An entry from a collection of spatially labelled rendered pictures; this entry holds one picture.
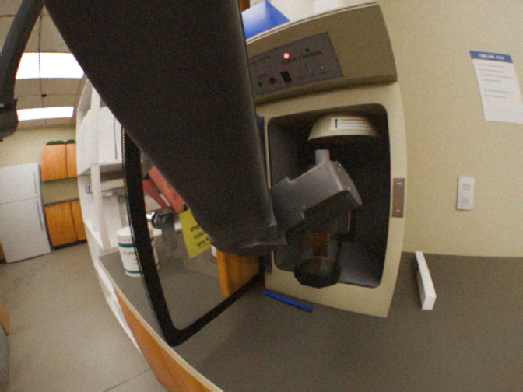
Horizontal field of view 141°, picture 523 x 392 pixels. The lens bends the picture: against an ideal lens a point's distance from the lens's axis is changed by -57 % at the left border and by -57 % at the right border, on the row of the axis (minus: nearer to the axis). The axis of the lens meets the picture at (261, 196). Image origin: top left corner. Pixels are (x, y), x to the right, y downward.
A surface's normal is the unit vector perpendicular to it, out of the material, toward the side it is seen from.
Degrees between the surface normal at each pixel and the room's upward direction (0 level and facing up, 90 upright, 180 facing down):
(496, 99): 90
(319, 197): 69
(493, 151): 90
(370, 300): 90
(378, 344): 0
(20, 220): 90
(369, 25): 135
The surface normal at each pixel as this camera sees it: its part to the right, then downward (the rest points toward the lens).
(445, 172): -0.59, 0.15
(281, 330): -0.06, -0.99
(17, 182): 0.80, 0.04
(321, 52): -0.38, 0.80
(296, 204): -0.65, -0.18
